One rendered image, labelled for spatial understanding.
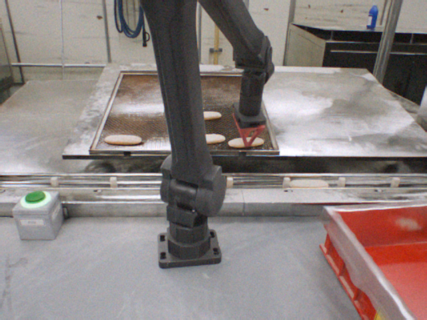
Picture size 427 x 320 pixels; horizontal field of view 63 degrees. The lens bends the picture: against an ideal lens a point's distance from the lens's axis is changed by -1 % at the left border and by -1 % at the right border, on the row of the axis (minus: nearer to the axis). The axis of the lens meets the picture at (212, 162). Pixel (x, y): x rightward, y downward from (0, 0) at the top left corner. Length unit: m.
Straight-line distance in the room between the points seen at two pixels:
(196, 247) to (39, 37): 4.35
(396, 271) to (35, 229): 0.70
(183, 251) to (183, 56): 0.36
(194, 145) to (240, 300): 0.27
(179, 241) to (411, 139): 0.78
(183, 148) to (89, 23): 4.12
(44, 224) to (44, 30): 4.14
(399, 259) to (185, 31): 0.59
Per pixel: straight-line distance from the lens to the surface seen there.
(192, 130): 0.54
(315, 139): 1.05
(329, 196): 0.86
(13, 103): 1.67
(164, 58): 0.49
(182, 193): 0.63
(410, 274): 0.78
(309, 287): 0.69
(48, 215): 0.76
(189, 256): 0.68
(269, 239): 0.76
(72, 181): 0.92
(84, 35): 4.66
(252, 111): 0.89
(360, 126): 1.17
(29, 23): 4.86
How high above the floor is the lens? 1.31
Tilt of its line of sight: 28 degrees down
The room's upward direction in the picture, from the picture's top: 2 degrees clockwise
